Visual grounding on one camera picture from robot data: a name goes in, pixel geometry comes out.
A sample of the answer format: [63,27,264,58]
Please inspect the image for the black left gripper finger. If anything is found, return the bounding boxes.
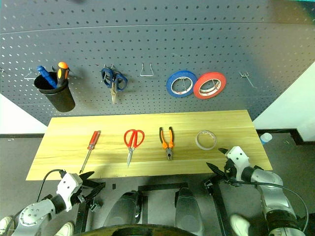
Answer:
[79,171,95,181]
[85,183,106,199]

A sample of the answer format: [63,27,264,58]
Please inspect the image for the orange black pliers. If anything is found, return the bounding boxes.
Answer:
[158,126,175,162]

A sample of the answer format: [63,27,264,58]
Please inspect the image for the red handled scissors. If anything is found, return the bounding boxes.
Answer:
[123,128,146,169]

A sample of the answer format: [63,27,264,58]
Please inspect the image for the white tape roll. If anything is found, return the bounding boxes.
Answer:
[195,130,218,151]

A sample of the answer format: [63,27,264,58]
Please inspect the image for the black metal table frame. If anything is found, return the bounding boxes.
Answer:
[73,179,232,236]

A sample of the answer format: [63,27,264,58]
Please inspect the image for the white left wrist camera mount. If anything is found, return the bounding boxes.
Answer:
[56,172,84,213]

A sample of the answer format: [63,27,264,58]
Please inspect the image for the grey pegboard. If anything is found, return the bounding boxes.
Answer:
[0,0,315,126]

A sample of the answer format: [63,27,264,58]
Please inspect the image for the metal table clamp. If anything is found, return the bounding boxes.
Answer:
[202,179,214,195]
[87,200,103,212]

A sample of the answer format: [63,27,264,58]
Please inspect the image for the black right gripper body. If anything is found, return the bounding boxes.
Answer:
[222,160,239,184]

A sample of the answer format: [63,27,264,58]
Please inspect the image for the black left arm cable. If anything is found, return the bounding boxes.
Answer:
[36,169,65,203]

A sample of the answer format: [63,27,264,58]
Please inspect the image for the blue handled screwdriver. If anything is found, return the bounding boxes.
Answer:
[36,65,58,89]

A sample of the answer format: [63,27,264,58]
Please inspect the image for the orange black handled screwdriver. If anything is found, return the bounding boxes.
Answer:
[56,61,69,88]

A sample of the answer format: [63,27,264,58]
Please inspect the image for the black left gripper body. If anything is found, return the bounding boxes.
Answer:
[73,180,94,205]

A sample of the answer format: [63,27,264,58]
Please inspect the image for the dark grey rounded shape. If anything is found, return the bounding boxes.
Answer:
[102,190,144,229]
[174,187,205,236]

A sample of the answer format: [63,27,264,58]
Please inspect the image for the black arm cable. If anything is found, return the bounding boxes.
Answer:
[227,177,309,233]
[36,169,65,203]

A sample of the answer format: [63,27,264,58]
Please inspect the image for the blue tape roll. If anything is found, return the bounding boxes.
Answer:
[166,70,198,98]

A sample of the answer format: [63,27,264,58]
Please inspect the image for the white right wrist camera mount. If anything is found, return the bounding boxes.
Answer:
[225,146,251,181]

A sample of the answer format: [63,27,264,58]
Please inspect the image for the metal double prong pegboard hook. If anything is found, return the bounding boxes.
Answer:
[239,71,258,89]

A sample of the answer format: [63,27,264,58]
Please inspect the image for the small clear plastic bottle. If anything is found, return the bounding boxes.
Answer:
[260,132,273,146]

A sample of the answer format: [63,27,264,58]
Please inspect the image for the wire loop pegboard hook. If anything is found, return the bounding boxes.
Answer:
[139,62,155,78]
[23,67,38,81]

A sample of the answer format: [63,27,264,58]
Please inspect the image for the red tape roll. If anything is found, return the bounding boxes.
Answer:
[193,71,227,100]

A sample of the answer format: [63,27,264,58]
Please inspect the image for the red handled screwdriver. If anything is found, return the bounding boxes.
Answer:
[79,130,101,174]

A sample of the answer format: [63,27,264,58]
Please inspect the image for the blue handled scissors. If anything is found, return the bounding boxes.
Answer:
[100,67,128,105]

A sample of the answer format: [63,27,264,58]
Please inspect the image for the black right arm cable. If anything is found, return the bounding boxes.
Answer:
[227,177,309,233]

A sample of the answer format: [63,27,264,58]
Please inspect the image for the black cup holder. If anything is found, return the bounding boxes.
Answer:
[33,71,76,113]

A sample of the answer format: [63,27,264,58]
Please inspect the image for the white shoe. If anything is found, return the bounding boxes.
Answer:
[0,215,16,236]
[229,213,252,236]
[54,221,75,236]

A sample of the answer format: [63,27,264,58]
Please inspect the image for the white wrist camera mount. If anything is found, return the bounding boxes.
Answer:
[56,172,84,213]
[225,146,251,181]

